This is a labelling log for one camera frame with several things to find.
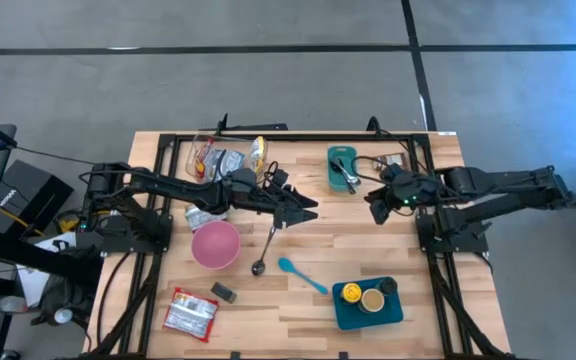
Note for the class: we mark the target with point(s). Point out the black equipment box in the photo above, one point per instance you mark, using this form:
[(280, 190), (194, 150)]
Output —
[(23, 195)]

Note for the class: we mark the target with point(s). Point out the beige-lid seasoning jar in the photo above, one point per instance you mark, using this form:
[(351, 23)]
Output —
[(372, 300)]

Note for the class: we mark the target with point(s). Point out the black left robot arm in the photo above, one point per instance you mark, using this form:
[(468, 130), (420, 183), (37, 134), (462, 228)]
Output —
[(168, 187)]

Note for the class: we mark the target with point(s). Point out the white blue ramen packet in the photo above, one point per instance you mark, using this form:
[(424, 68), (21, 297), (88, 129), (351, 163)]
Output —
[(228, 162)]

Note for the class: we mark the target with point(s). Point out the black-lid spice jar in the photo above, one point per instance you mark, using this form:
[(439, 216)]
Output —
[(387, 285)]

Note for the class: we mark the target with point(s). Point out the mint green plastic basket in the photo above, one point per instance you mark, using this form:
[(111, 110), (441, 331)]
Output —
[(337, 175)]

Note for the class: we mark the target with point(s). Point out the silver green foil packet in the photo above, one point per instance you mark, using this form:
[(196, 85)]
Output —
[(199, 219)]

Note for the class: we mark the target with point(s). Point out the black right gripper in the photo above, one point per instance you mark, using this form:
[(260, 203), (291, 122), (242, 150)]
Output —
[(410, 190)]

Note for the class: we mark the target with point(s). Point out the dark teal plastic tray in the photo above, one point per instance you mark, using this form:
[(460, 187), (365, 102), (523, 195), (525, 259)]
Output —
[(368, 317)]

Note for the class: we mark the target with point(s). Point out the short dark metal spoon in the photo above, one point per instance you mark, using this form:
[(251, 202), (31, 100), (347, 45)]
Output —
[(258, 268)]

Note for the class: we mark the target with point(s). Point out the white paper sheet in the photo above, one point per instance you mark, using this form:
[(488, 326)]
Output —
[(33, 285)]

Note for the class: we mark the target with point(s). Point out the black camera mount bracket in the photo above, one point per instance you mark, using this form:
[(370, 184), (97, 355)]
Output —
[(253, 127)]

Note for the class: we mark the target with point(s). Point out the small dark green box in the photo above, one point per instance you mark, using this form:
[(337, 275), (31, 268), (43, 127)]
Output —
[(223, 292)]

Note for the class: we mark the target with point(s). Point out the long dark metal spoon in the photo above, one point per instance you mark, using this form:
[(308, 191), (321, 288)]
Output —
[(350, 187)]

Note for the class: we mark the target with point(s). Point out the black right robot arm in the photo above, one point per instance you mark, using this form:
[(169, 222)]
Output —
[(508, 185)]

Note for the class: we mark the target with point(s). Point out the brown snack packet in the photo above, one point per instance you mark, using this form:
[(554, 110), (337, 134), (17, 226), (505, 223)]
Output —
[(395, 160)]

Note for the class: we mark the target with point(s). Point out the teal plastic spoon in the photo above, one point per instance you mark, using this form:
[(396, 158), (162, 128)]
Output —
[(288, 265)]

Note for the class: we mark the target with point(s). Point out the small white cup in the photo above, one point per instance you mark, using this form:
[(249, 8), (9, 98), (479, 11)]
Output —
[(63, 315)]

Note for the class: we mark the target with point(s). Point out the yellow-lid spice jar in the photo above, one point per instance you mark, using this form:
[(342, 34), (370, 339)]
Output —
[(352, 293)]

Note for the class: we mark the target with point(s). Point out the white ramen noodle packet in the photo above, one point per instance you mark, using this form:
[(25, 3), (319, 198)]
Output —
[(258, 155)]

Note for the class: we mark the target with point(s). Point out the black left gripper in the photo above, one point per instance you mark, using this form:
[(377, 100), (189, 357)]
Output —
[(258, 192)]

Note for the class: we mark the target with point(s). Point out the black desk beam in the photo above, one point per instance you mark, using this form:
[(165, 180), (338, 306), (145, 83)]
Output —
[(28, 255)]

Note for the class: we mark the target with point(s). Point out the pink plastic bowl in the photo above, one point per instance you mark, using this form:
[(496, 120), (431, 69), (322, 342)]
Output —
[(215, 245)]

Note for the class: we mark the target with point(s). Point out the clear plastic container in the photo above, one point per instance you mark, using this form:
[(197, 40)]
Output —
[(193, 165)]

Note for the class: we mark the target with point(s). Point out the small yellow item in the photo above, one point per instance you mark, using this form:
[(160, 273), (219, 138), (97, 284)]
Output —
[(68, 224)]

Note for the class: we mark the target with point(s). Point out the red-edged white ramen packet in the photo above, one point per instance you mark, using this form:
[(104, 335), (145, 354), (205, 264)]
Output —
[(190, 314)]

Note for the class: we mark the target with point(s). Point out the silver metal spoon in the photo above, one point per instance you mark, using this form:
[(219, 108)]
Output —
[(354, 179)]

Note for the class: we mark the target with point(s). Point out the red yellow ramen packet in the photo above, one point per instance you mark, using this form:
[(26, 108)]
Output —
[(202, 157)]

